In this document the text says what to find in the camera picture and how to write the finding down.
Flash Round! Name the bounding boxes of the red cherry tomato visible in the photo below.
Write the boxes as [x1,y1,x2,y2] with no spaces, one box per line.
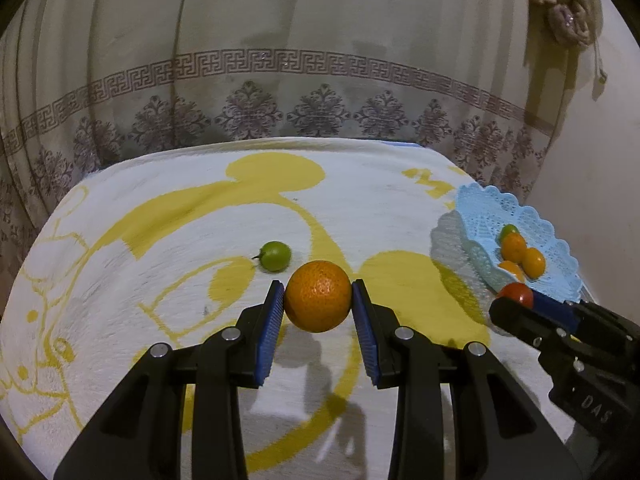
[497,283,534,309]

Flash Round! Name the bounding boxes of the small orange tomato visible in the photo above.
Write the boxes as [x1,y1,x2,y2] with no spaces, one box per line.
[500,233,527,264]

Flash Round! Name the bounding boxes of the green tomato with stem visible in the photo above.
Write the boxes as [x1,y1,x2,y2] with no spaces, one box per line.
[253,240,292,273]

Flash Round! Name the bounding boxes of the orange kumquat in basket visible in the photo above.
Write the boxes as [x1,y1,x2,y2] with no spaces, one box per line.
[521,247,547,280]

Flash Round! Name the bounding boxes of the green tomato in basket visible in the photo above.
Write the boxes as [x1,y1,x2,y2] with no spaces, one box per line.
[498,224,520,244]

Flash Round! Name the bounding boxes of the light blue lace plastic basket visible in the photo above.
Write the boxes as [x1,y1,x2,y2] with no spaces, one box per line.
[456,183,582,301]

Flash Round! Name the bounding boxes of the white yellow patterned towel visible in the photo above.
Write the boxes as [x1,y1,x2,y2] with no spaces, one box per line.
[1,139,574,476]

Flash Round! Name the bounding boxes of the curtain tieback tassel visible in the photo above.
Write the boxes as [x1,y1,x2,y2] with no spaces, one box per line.
[529,0,608,86]

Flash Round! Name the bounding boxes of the beige patterned curtain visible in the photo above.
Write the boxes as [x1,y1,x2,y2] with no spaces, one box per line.
[1,0,588,278]

